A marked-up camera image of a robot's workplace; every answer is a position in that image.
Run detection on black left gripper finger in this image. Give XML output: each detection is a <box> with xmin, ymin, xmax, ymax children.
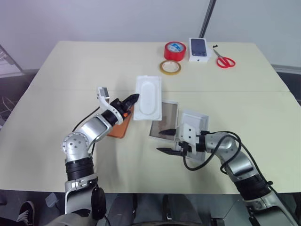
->
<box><xmin>123</xmin><ymin>93</ymin><xmax>141</xmax><ymax>103</ymax></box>
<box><xmin>123</xmin><ymin>97</ymin><xmax>139</xmax><ymax>111</ymax></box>

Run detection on white phone box lid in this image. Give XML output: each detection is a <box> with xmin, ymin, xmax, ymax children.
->
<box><xmin>173</xmin><ymin>109</ymin><xmax>210</xmax><ymax>163</ymax></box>

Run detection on orange phone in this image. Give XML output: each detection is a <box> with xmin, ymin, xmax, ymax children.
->
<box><xmin>106</xmin><ymin>104</ymin><xmax>135</xmax><ymax>139</ymax></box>

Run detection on printed white phone box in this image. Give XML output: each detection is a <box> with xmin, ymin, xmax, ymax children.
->
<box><xmin>188</xmin><ymin>37</ymin><xmax>213</xmax><ymax>64</ymax></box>

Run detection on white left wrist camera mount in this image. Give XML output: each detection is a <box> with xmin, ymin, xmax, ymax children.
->
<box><xmin>96</xmin><ymin>86</ymin><xmax>124</xmax><ymax>126</ymax></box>

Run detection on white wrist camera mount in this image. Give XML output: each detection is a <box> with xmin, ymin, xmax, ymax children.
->
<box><xmin>96</xmin><ymin>86</ymin><xmax>124</xmax><ymax>126</ymax></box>
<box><xmin>175</xmin><ymin>123</ymin><xmax>201</xmax><ymax>156</ymax></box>

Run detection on red tape roll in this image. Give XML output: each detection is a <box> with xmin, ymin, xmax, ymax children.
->
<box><xmin>163</xmin><ymin>41</ymin><xmax>187</xmax><ymax>62</ymax></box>

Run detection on grey metal pole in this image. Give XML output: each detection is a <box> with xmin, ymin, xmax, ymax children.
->
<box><xmin>199</xmin><ymin>0</ymin><xmax>217</xmax><ymax>39</ymax></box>

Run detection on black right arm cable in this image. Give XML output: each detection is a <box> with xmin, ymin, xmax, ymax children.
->
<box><xmin>182</xmin><ymin>131</ymin><xmax>275</xmax><ymax>196</ymax></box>

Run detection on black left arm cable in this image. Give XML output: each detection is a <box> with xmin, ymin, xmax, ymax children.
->
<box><xmin>71</xmin><ymin>106</ymin><xmax>108</xmax><ymax>221</ymax></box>

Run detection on yellow tape roll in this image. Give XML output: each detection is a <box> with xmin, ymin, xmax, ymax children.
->
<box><xmin>158</xmin><ymin>59</ymin><xmax>182</xmax><ymax>77</ymax></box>

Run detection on black and white shoe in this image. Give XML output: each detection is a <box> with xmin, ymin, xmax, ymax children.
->
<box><xmin>16</xmin><ymin>200</ymin><xmax>36</xmax><ymax>225</ymax></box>

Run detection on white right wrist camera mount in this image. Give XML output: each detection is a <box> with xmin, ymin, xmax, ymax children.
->
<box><xmin>175</xmin><ymin>123</ymin><xmax>201</xmax><ymax>156</ymax></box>

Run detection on red handled scissors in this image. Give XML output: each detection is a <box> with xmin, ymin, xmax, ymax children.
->
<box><xmin>212</xmin><ymin>44</ymin><xmax>237</xmax><ymax>70</ymax></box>

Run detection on white phone box base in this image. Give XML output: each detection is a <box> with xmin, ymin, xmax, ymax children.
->
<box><xmin>148</xmin><ymin>99</ymin><xmax>180</xmax><ymax>142</ymax></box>

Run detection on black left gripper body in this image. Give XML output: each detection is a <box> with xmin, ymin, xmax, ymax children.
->
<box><xmin>109</xmin><ymin>98</ymin><xmax>129</xmax><ymax>119</ymax></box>

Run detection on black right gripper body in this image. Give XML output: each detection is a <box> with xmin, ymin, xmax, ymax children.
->
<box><xmin>176</xmin><ymin>139</ymin><xmax>192</xmax><ymax>157</ymax></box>

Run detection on white moulded box insert tray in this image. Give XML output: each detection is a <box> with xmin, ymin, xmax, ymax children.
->
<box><xmin>133</xmin><ymin>75</ymin><xmax>163</xmax><ymax>122</ymax></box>

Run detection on grey wire rack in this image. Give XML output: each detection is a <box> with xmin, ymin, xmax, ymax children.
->
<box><xmin>0</xmin><ymin>43</ymin><xmax>25</xmax><ymax>76</ymax></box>

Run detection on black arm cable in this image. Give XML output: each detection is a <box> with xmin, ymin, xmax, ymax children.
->
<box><xmin>182</xmin><ymin>131</ymin><xmax>275</xmax><ymax>196</ymax></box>
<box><xmin>71</xmin><ymin>106</ymin><xmax>108</xmax><ymax>221</ymax></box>

